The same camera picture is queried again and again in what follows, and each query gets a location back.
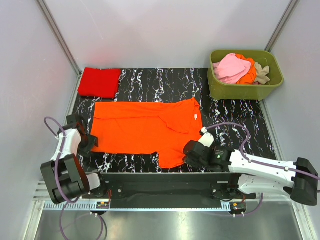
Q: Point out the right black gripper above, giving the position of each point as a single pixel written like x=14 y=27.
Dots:
x=192 y=163

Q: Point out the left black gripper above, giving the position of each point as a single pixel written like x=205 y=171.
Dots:
x=92 y=141

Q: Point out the orange t shirt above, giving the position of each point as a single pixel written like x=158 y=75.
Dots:
x=251 y=75
x=147 y=128

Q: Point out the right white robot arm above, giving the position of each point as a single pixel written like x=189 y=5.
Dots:
x=295 y=179

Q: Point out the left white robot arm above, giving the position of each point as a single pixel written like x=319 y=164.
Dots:
x=65 y=179

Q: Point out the black marble pattern mat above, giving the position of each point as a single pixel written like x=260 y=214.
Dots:
x=172 y=85

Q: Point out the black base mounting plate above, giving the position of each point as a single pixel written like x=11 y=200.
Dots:
x=166 y=191

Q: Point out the folded red t shirt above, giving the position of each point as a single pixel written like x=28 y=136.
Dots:
x=101 y=83

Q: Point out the olive green plastic bin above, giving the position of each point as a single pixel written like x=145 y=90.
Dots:
x=223 y=91

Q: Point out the pink t shirt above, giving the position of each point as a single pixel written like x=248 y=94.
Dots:
x=231 y=69

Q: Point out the orange t shirt in bin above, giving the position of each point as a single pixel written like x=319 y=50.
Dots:
x=251 y=75

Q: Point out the beige t shirt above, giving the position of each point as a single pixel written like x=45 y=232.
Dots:
x=261 y=74

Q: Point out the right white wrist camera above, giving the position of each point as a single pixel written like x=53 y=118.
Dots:
x=207 y=139

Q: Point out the left aluminium corner post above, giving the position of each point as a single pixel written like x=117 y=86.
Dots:
x=58 y=35

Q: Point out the aluminium corner post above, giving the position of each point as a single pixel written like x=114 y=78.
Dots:
x=288 y=12
x=58 y=35

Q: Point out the right aluminium corner post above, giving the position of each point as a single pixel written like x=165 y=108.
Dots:
x=288 y=12

